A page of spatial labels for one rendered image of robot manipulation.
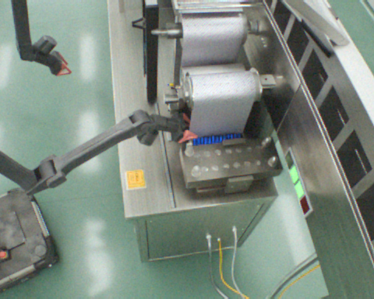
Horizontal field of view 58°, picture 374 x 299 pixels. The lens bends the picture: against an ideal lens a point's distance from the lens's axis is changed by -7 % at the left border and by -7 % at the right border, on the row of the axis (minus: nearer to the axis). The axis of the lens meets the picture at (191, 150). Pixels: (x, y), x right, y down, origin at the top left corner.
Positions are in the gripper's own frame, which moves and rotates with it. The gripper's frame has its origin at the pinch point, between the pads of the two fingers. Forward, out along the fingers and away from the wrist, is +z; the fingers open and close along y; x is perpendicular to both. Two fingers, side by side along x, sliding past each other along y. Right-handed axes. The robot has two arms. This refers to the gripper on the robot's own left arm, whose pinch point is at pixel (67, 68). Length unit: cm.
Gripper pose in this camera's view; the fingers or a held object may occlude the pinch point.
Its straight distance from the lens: 176.6
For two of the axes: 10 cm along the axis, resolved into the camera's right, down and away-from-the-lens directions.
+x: -7.3, 6.1, 3.1
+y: -4.9, -7.8, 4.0
